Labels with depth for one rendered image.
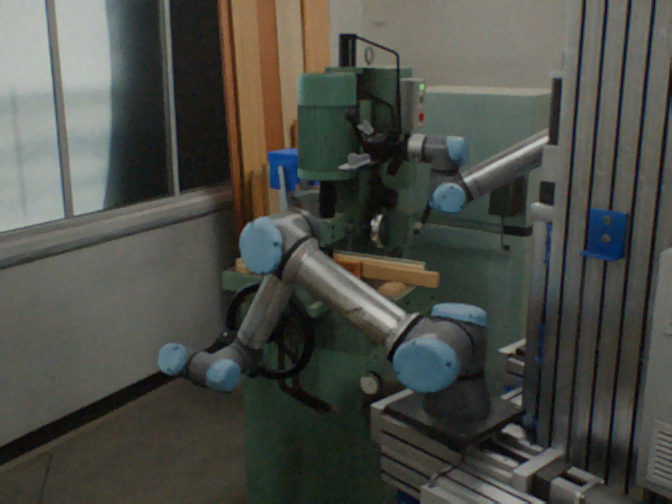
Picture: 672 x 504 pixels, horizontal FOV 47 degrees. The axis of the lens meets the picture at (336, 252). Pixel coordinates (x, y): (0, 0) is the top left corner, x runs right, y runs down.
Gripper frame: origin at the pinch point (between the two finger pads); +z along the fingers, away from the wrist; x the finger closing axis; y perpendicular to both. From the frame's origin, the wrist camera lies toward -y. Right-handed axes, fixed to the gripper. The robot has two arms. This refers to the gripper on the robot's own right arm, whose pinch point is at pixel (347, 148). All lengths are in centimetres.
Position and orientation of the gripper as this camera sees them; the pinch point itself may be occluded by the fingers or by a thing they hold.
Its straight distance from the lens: 221.3
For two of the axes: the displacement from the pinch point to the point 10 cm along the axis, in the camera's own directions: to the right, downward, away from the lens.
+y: -3.3, -5.3, -7.8
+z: -8.8, -1.2, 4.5
